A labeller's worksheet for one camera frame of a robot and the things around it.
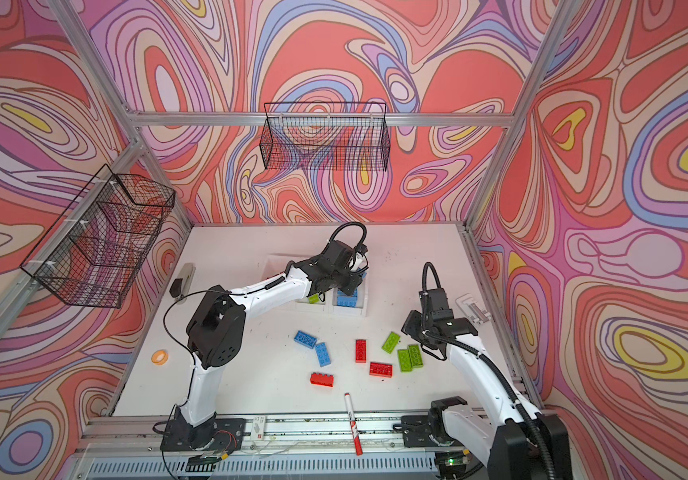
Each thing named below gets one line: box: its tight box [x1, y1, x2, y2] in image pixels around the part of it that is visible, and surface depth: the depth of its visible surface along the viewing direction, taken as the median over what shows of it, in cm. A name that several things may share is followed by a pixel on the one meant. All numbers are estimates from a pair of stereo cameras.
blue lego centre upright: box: [315, 342, 331, 367], surface depth 88 cm
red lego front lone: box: [310, 372, 335, 387], surface depth 82 cm
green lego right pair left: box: [397, 349, 412, 373], surface depth 87 cm
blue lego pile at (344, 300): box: [336, 288, 358, 308], surface depth 97 cm
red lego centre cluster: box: [355, 339, 367, 363], surface depth 88 cm
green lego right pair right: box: [408, 344, 424, 368], surface depth 87 cm
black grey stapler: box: [169, 262, 196, 304], surface depth 101 cm
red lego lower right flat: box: [369, 362, 393, 378], surface depth 86 cm
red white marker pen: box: [344, 392, 364, 456], surface depth 76 cm
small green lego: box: [381, 331, 401, 354], surface depth 90 cm
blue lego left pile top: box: [294, 330, 317, 349], surface depth 91 cm
